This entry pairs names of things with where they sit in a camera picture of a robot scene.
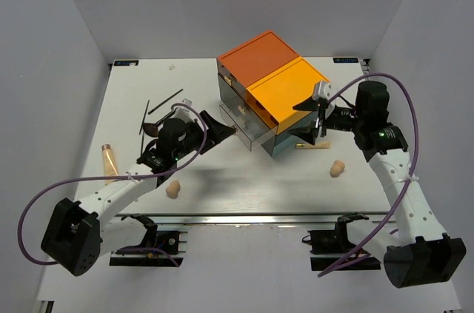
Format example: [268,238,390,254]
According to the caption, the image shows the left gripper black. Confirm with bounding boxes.
[173,111,235,161]

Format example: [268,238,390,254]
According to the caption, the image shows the clear drawer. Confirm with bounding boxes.
[217,59,246,96]
[219,96,276,151]

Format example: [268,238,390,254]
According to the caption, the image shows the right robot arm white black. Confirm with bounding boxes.
[291,81,467,288]

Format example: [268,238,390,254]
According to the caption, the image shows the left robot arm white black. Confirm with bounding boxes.
[41,106,236,276]

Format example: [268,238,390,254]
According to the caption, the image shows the thin black makeup brush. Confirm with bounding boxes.
[147,88,184,115]

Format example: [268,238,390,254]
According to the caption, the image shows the beige tube gold cap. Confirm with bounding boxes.
[296,141,331,149]

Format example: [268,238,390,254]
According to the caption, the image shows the teal drawer box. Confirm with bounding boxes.
[272,112,317,158]

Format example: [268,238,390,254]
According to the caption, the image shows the yellow drawer box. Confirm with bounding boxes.
[247,57,327,135]

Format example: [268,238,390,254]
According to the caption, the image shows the dark grey drawer box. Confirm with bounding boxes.
[218,75,276,156]

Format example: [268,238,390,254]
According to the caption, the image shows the beige sponge right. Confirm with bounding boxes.
[330,160,346,178]

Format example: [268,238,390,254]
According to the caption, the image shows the beige sponge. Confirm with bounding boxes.
[330,160,346,178]
[165,180,181,199]

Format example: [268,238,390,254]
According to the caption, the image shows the black brush brown bristles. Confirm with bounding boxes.
[142,111,174,138]

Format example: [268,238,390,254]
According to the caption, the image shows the blue label sticker right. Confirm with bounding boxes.
[333,57,359,64]

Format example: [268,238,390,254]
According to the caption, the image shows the blue label sticker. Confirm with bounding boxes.
[113,60,139,67]
[333,57,359,64]

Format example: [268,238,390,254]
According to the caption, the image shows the beige sponge left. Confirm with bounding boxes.
[165,180,181,199]

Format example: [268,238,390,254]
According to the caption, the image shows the long thin black stick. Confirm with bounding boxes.
[139,100,150,155]

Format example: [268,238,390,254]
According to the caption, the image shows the dark orange drawer box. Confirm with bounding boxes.
[217,30,300,89]

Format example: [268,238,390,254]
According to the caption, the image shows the peach tube rose cap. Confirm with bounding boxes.
[101,144,119,178]

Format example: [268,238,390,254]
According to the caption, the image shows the blue label sticker left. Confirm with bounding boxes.
[113,60,139,67]

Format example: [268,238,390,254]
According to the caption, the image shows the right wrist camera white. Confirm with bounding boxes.
[312,81,333,101]

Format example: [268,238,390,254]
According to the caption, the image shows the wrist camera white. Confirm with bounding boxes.
[312,81,333,101]
[171,106,193,123]

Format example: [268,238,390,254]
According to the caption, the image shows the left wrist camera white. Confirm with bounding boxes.
[171,106,193,123]

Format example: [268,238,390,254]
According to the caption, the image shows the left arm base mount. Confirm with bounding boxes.
[100,214,188,267]

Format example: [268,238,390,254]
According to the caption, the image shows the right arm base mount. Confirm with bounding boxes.
[301,213,381,272]

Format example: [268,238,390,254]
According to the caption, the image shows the aluminium rail lower left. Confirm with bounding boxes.
[32,300,54,313]

